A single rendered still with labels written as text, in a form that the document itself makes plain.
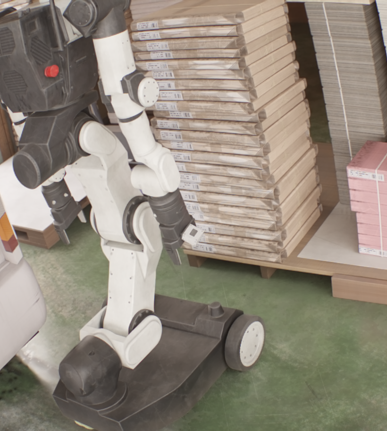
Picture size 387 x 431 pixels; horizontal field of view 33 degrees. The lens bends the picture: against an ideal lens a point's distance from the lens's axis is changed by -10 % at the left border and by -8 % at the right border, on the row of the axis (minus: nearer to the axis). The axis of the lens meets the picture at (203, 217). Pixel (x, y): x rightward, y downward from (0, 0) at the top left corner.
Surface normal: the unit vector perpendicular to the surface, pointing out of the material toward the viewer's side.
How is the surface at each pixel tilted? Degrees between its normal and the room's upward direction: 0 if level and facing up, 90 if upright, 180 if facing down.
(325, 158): 0
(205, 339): 0
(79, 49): 101
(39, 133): 45
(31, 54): 90
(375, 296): 90
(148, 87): 90
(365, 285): 90
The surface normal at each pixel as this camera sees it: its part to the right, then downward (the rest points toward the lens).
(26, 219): -0.19, -0.86
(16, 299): 0.85, 0.01
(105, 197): -0.47, 0.64
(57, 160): 0.85, 0.43
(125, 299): -0.54, 0.00
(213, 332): -0.50, -0.26
